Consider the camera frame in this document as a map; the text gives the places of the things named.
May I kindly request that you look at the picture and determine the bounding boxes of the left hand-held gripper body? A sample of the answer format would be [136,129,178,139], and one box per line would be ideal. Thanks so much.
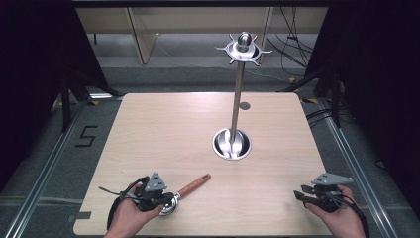
[133,172,168,212]

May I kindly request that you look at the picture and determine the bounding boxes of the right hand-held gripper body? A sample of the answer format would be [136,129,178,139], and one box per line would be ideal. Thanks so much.
[310,172,355,213]

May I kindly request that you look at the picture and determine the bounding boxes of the metal ladle with wooden handle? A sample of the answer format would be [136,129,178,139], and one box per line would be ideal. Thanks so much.
[158,173,212,218]

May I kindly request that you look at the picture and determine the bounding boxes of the person's left hand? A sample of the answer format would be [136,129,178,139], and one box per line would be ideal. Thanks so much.
[104,182,164,238]

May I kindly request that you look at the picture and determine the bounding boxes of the person's right hand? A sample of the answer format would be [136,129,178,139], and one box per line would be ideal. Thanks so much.
[304,183,367,238]

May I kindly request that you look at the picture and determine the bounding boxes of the black metal stand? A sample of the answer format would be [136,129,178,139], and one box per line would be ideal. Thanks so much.
[58,67,125,133]
[278,63,348,129]

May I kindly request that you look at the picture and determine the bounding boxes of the metal utensil stand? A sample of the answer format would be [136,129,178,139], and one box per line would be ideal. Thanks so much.
[211,31,273,163]

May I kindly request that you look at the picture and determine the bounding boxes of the beige wooden cabinet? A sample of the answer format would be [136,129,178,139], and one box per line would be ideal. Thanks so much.
[74,6,329,65]

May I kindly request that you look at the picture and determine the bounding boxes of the metal floor rail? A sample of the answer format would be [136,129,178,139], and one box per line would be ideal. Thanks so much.
[316,98,402,238]
[3,98,88,238]

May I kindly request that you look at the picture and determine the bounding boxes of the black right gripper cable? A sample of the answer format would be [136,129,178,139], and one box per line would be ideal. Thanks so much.
[331,189,371,238]

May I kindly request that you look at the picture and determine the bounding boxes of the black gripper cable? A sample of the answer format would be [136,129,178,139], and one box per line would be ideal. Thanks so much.
[98,176,152,231]
[331,189,371,238]

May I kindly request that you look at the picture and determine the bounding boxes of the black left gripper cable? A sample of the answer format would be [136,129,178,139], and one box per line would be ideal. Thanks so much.
[98,176,152,231]

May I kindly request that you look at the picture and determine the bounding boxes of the black floor cables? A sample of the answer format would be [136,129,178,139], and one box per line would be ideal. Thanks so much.
[266,6,320,68]

